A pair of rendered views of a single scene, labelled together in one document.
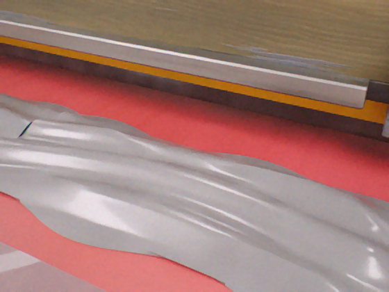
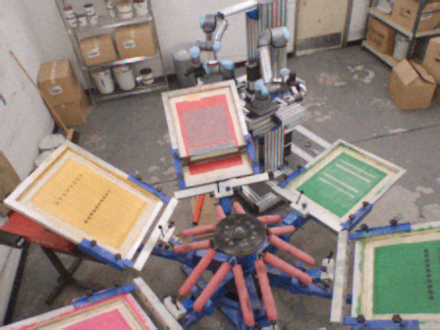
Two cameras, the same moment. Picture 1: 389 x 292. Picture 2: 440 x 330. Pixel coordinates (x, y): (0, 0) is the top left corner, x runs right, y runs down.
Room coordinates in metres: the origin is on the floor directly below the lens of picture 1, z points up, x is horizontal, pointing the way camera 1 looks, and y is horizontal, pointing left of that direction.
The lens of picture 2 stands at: (1.67, -1.32, 2.94)
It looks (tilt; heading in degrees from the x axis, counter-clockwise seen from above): 41 degrees down; 137
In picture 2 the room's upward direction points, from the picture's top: 7 degrees counter-clockwise
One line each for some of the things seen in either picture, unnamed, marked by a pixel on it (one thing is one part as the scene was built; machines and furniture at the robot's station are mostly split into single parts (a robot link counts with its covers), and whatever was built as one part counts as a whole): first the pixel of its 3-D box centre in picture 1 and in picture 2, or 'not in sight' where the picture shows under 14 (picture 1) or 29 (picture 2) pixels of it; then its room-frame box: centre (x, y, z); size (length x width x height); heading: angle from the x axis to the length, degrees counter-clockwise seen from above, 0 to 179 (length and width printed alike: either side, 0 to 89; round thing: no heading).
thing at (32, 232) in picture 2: not in sight; (53, 215); (-0.48, -0.98, 1.06); 0.61 x 0.46 x 0.12; 23
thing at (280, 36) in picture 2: not in sight; (278, 62); (0.17, 0.89, 1.63); 0.15 x 0.12 x 0.55; 49
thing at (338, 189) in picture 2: not in sight; (331, 182); (0.93, 0.48, 1.05); 1.08 x 0.61 x 0.23; 83
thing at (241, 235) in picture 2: not in sight; (245, 290); (0.82, -0.42, 0.67); 0.39 x 0.39 x 1.35
